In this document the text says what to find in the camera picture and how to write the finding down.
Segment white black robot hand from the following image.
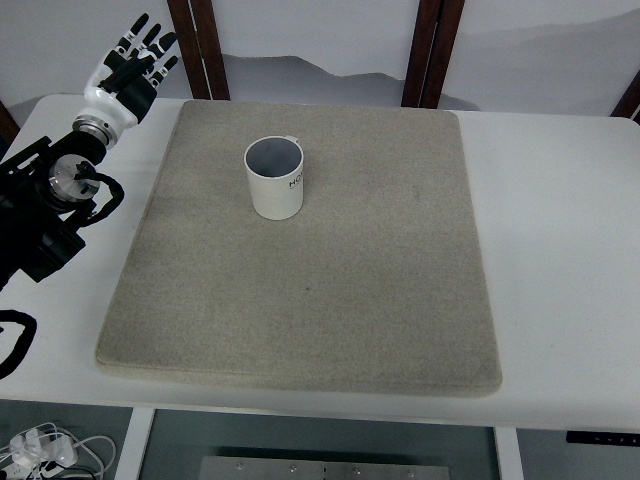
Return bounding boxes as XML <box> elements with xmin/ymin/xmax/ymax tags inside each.
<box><xmin>84</xmin><ymin>13</ymin><xmax>179</xmax><ymax>128</ymax></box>

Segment white ceramic cup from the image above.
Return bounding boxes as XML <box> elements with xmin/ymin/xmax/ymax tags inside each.
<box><xmin>244</xmin><ymin>135</ymin><xmax>305</xmax><ymax>221</ymax></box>

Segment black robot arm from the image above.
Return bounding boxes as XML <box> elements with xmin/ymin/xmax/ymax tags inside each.
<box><xmin>1</xmin><ymin>14</ymin><xmax>178</xmax><ymax>285</ymax></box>

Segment beige felt mat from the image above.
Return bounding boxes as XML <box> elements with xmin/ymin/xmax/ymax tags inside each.
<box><xmin>96</xmin><ymin>100</ymin><xmax>502</xmax><ymax>397</ymax></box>

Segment white table leg left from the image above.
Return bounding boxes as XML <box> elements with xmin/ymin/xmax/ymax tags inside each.
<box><xmin>114</xmin><ymin>407</ymin><xmax>155</xmax><ymax>480</ymax></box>

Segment white table leg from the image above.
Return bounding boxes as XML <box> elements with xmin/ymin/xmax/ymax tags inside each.
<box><xmin>114</xmin><ymin>407</ymin><xmax>155</xmax><ymax>480</ymax></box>
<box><xmin>493</xmin><ymin>427</ymin><xmax>524</xmax><ymax>480</ymax></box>

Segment white table leg right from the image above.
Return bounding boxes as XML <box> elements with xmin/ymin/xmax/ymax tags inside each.
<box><xmin>493</xmin><ymin>427</ymin><xmax>524</xmax><ymax>480</ymax></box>

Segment black table control panel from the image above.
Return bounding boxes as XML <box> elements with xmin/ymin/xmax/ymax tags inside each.
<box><xmin>566</xmin><ymin>431</ymin><xmax>640</xmax><ymax>447</ymax></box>

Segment brown wooden screen frame left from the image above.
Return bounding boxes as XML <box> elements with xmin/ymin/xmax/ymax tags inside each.
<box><xmin>167</xmin><ymin>0</ymin><xmax>231</xmax><ymax>101</ymax></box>

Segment brown wooden screen frame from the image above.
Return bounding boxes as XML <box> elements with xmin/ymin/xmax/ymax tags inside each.
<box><xmin>167</xmin><ymin>0</ymin><xmax>231</xmax><ymax>101</ymax></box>
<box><xmin>401</xmin><ymin>0</ymin><xmax>465</xmax><ymax>109</ymax></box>

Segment black sleeved arm cable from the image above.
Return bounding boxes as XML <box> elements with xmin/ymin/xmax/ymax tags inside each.
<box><xmin>0</xmin><ymin>309</ymin><xmax>39</xmax><ymax>380</ymax></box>

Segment brown wooden screen frame right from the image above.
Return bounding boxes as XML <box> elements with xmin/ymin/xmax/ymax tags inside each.
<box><xmin>401</xmin><ymin>0</ymin><xmax>465</xmax><ymax>109</ymax></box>

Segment white charger and cables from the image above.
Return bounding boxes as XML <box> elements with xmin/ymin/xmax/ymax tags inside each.
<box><xmin>0</xmin><ymin>422</ymin><xmax>119</xmax><ymax>480</ymax></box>

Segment metal base plate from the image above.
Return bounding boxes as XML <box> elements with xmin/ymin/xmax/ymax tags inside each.
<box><xmin>198</xmin><ymin>456</ymin><xmax>450</xmax><ymax>480</ymax></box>

